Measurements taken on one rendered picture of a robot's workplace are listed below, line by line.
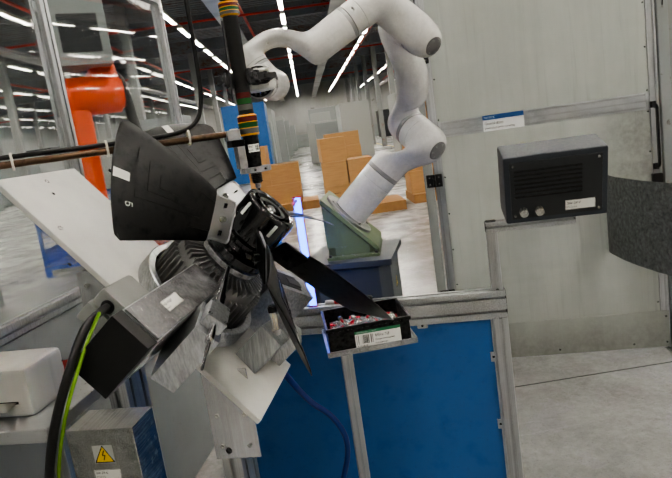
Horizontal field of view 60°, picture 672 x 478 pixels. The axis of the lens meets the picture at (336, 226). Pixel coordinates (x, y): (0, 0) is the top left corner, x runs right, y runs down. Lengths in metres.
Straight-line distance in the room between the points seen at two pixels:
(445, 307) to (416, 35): 0.75
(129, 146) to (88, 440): 0.62
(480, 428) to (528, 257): 1.49
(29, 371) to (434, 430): 1.12
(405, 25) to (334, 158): 7.28
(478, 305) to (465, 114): 1.54
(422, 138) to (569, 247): 1.51
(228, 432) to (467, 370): 0.77
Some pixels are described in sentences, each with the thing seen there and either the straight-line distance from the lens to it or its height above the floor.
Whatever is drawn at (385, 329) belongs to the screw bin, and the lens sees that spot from 1.49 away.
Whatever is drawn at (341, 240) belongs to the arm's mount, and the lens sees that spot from 1.95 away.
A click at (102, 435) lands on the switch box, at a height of 0.83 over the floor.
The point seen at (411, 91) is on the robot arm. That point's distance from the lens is 1.82.
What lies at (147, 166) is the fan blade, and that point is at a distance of 1.07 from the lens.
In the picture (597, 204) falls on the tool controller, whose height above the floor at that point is 1.07.
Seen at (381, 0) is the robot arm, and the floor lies 1.67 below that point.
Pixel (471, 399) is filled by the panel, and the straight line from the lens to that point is 1.82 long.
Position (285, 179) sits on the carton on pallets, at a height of 0.58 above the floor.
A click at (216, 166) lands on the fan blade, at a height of 1.32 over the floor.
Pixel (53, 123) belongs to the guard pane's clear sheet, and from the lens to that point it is 1.98.
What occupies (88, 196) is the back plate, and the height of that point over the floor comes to 1.30.
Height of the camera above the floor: 1.37
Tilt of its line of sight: 10 degrees down
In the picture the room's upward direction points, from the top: 8 degrees counter-clockwise
